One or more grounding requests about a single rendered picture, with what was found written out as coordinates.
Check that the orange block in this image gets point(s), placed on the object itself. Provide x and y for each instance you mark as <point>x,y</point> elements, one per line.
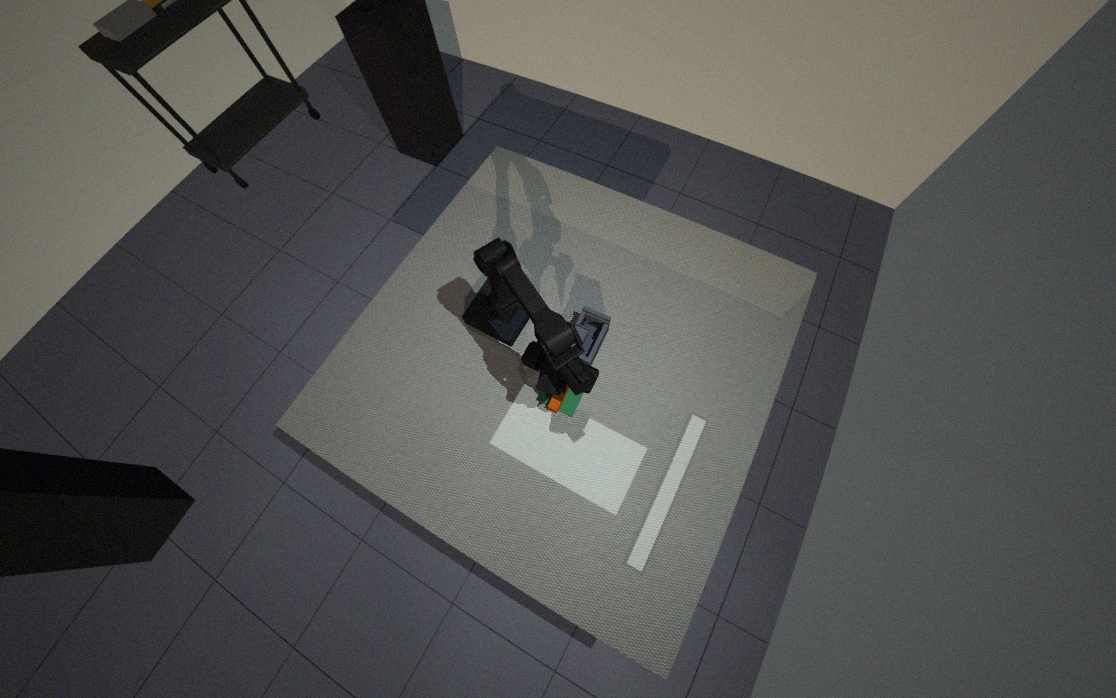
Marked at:
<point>556,401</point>

